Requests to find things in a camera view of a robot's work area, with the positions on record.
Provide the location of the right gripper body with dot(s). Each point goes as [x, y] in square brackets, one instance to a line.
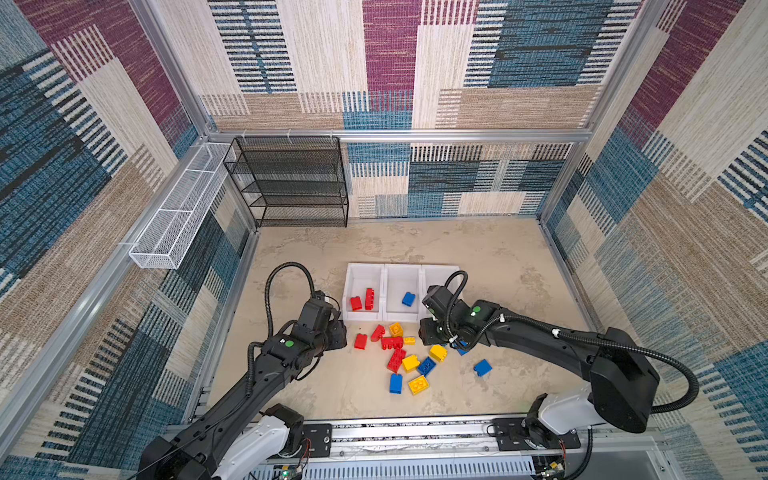
[437, 332]

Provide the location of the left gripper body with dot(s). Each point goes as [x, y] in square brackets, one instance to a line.
[334, 336]

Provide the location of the blue lego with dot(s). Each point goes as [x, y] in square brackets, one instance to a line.
[408, 299]

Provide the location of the long red lego brick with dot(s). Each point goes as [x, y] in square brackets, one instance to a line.
[369, 299]

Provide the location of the yellow lego brick studs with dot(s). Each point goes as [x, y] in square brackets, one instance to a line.
[396, 330]

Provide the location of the long red lego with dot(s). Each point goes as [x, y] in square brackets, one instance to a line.
[392, 343]

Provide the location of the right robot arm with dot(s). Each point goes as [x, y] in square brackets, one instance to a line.
[619, 385]

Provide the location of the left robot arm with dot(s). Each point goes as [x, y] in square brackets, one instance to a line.
[240, 432]

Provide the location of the yellow lego brick right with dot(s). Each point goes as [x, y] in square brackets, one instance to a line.
[438, 353]

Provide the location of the yellow lego brick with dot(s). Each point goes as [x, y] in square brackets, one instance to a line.
[410, 363]
[438, 353]

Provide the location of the blue lego brick far right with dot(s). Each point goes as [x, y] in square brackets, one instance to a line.
[482, 368]

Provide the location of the blue lego brick bottom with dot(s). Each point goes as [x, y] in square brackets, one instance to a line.
[426, 366]

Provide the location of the white right plastic bin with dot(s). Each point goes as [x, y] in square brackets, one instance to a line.
[432, 275]

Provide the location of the white plastic bin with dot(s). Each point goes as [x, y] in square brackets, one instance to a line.
[399, 279]
[359, 278]
[432, 275]

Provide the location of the red curved lego brick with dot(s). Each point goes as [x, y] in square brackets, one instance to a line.
[378, 334]

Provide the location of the yellow lego brick bottom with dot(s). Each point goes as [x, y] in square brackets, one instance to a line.
[410, 363]

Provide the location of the white left plastic bin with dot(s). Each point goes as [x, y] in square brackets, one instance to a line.
[359, 278]

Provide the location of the white middle plastic bin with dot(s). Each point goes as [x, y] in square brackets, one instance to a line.
[399, 279]

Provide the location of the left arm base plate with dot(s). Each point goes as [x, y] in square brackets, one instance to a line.
[315, 441]

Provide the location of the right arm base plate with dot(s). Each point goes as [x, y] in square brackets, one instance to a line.
[513, 434]

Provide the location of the aluminium mounting rail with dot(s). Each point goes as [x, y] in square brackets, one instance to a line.
[457, 447]

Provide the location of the black wire mesh shelf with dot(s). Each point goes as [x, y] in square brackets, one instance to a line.
[290, 181]

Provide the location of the white wire wall basket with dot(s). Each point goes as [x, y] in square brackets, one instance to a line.
[166, 239]

